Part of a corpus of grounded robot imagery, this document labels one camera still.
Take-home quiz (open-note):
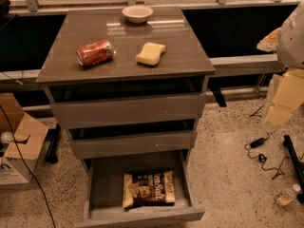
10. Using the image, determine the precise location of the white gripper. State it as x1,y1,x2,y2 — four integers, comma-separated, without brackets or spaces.
256,2,304,126

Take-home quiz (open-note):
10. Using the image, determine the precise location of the red soda can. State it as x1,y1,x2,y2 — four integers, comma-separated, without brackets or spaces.
76,40,114,67

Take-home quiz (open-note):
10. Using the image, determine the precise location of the brown sea salt chip bag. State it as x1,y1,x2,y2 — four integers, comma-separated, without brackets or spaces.
123,170,176,208

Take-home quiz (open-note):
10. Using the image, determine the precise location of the grey drawer cabinet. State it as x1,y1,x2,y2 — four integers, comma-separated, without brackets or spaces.
35,6,217,228

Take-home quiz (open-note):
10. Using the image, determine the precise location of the top grey drawer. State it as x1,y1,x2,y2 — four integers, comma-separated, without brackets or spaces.
50,93,204,129

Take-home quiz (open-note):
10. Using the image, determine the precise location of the grey drawer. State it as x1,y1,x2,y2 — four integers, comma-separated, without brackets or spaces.
70,130,198,159
50,93,204,129

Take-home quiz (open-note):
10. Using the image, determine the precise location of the open bottom drawer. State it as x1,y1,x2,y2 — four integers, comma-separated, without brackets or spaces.
74,151,204,228

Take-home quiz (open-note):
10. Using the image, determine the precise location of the middle grey drawer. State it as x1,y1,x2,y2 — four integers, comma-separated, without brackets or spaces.
70,130,198,159

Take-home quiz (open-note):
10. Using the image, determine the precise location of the black metal bar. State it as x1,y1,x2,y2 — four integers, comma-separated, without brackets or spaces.
283,135,304,204

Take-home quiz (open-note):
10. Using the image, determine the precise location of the clear plastic bottle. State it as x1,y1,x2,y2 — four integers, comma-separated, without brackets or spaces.
274,184,301,206

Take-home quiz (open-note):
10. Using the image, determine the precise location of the yellow sponge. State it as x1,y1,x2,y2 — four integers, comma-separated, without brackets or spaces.
136,43,165,66

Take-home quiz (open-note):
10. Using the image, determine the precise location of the white bowl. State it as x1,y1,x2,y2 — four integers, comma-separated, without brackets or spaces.
122,5,153,24

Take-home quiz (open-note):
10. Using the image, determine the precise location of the black stand foot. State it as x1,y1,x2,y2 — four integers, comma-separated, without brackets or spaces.
45,124,61,163

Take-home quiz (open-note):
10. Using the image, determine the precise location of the cardboard box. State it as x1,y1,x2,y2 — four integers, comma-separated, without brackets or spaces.
0,93,48,185

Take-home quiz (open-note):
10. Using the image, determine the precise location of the grey window rail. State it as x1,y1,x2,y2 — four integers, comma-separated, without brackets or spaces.
0,54,284,83

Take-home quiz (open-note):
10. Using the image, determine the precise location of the black power adapter with cable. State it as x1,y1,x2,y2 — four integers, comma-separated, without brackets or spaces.
244,133,285,180

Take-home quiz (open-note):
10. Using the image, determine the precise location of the black floor cable left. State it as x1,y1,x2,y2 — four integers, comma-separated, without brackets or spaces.
0,104,57,228

